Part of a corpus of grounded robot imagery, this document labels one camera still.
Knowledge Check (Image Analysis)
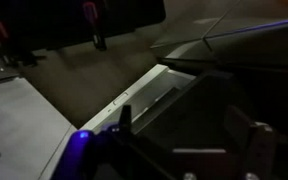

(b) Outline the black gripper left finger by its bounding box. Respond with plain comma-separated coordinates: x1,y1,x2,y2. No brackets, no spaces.
110,104,176,180

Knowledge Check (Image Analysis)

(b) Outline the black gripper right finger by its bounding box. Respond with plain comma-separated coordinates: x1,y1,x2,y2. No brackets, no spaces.
223,104,279,180

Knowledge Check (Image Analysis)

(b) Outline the stainless steel refrigerator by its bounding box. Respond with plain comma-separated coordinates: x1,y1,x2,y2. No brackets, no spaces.
0,76,79,180

